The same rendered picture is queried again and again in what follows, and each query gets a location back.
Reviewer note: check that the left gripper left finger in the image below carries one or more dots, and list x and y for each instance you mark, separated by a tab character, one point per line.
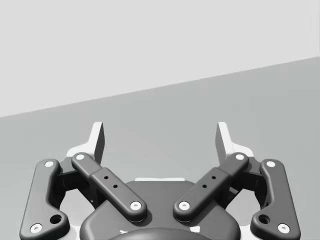
45	195

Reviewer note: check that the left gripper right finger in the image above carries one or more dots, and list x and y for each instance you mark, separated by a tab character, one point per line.
277	195

